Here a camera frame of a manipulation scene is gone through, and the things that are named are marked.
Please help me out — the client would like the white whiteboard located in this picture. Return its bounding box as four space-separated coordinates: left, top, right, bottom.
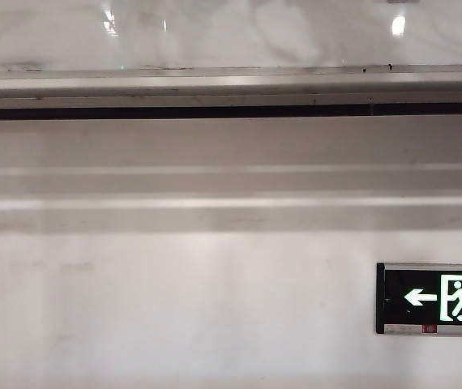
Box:
0 0 462 74

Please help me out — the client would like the green illuminated exit sign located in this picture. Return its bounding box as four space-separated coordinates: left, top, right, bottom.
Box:
375 262 462 336

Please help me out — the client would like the aluminium whiteboard tray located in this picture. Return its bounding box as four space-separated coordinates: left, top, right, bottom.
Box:
0 63 462 122

